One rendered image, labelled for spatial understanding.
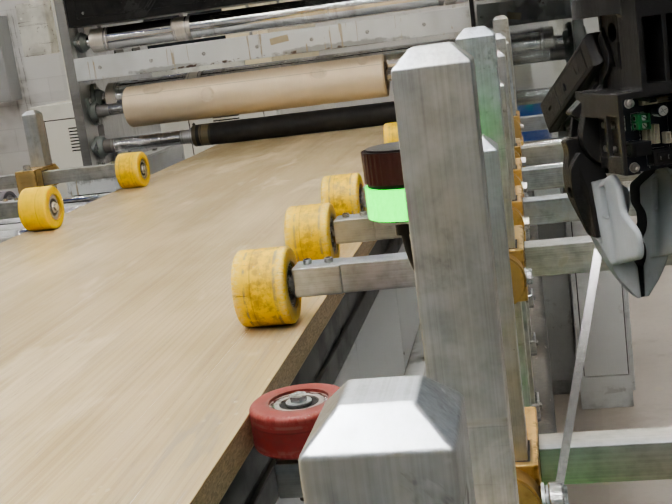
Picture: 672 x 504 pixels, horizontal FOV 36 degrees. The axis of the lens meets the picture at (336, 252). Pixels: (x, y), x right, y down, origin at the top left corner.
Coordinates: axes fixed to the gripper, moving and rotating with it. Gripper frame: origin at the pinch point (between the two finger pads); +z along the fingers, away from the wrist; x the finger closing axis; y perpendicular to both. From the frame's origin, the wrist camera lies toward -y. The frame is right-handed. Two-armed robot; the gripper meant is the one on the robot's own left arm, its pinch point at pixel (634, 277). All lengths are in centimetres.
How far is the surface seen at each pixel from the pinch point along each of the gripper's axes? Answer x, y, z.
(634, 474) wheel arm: -1.4, 0.2, 14.9
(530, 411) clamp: -6.4, -7.2, 11.3
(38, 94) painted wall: -130, -995, -20
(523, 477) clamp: -11.0, 3.2, 11.9
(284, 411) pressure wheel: -25.9, -7.7, 7.6
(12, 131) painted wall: -162, -1010, 12
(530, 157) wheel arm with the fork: 28, -95, 2
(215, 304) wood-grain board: -28, -49, 7
